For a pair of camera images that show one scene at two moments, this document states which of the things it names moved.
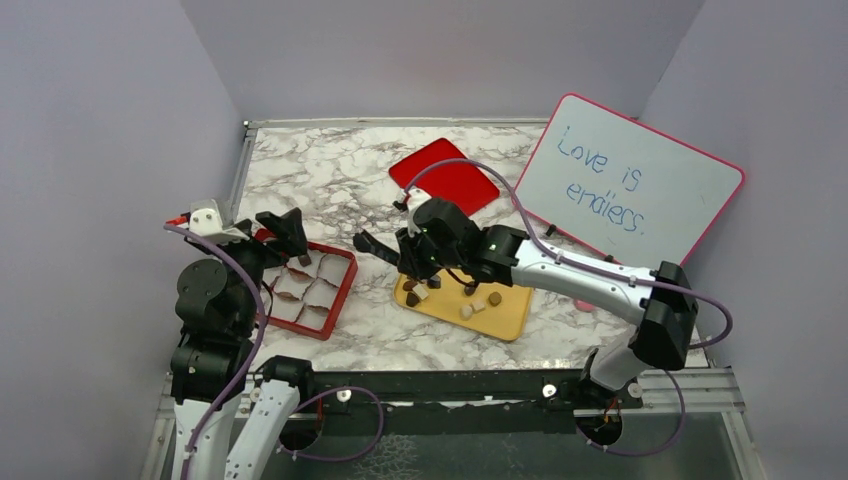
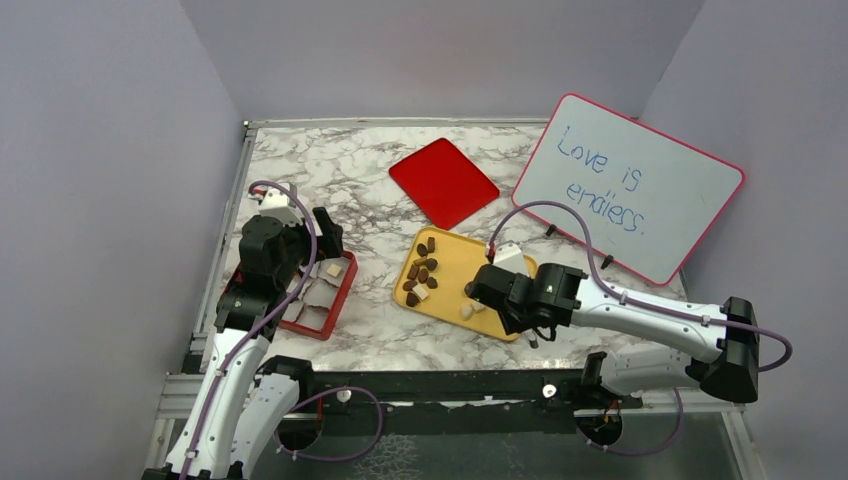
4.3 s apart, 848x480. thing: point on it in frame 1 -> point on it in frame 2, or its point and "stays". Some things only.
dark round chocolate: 412,300 stays
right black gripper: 409,262 -> 511,323
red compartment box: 306,299 stays
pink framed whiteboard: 626,190 stays
